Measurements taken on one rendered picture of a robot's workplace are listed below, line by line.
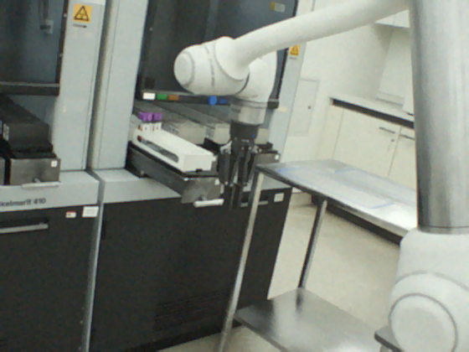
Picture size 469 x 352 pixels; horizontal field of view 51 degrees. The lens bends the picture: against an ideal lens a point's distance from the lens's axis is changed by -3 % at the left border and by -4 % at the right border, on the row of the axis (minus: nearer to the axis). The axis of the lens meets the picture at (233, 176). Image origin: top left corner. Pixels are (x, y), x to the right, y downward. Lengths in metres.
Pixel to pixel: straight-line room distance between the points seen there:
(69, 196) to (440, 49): 1.05
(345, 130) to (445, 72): 3.14
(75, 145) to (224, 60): 0.61
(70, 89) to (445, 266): 1.09
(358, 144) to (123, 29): 2.61
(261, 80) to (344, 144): 2.74
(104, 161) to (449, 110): 1.08
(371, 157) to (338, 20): 2.76
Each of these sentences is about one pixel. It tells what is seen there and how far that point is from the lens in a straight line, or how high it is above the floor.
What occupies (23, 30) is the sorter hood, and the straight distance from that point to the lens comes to 1.41.
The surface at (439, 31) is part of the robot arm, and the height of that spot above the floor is 1.28.
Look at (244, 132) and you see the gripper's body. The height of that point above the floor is 0.98.
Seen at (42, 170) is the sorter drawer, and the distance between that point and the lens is 1.42.
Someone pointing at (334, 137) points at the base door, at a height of 0.59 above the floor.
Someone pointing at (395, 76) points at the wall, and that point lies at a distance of 4.46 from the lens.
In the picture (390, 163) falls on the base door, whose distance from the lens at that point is 3.71.
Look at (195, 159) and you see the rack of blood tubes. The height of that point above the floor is 0.85.
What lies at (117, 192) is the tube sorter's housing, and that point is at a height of 0.70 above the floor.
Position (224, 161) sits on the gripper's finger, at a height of 0.90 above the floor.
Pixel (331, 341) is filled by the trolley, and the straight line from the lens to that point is 1.83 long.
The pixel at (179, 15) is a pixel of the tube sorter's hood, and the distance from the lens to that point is 1.62.
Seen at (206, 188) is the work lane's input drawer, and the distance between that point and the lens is 1.45.
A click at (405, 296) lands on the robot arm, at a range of 0.80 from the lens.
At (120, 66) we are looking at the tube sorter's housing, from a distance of 1.55.
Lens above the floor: 1.21
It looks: 16 degrees down
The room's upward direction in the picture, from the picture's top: 11 degrees clockwise
